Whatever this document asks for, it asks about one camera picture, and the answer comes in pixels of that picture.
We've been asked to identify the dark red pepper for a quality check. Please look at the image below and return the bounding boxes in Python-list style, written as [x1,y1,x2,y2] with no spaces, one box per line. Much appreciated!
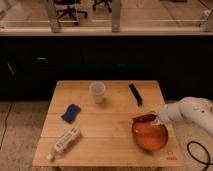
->
[133,114,155,122]

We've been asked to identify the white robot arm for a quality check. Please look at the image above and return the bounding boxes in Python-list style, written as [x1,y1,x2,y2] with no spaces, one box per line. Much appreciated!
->
[151,97,213,137]

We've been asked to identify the orange ceramic bowl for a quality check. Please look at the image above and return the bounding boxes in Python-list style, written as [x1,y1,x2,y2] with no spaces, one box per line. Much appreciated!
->
[131,122,168,151]

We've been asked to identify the black rectangular bar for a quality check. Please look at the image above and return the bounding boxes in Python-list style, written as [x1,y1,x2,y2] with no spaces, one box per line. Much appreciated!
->
[129,84,143,106]

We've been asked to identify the wooden table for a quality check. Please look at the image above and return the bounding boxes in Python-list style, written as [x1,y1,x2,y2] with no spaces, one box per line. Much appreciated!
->
[32,80,183,167]

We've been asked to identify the clear plastic cup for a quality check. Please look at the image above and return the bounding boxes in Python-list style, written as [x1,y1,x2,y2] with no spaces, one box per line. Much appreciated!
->
[89,82,106,103]

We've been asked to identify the blue sponge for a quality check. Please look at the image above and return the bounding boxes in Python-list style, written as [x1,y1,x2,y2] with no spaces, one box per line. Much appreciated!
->
[61,104,81,123]

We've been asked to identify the black office chair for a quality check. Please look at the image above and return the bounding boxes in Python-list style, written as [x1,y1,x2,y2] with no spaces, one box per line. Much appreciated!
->
[92,0,113,14]
[53,0,88,26]

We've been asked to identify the black floor cable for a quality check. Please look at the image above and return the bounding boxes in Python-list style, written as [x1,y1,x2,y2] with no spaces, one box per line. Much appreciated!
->
[186,140,213,171]

